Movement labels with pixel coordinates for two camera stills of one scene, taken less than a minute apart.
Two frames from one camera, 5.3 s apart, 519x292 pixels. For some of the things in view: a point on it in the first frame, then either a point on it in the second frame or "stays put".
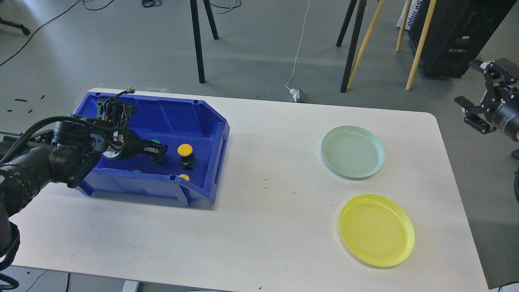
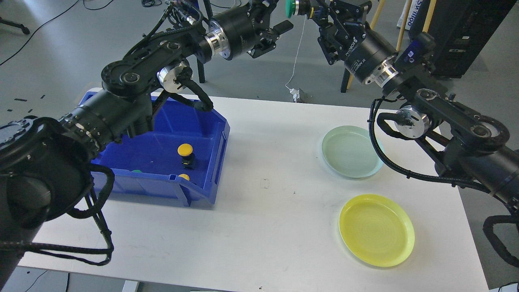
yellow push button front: (184, 176) stays put
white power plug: (296, 93) stays put
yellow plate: (376, 230) stays put
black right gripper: (501, 99) → (346, 36)
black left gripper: (124, 143) → (247, 27)
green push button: (162, 149) → (298, 7)
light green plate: (352, 151) stays put
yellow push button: (185, 151) stays put
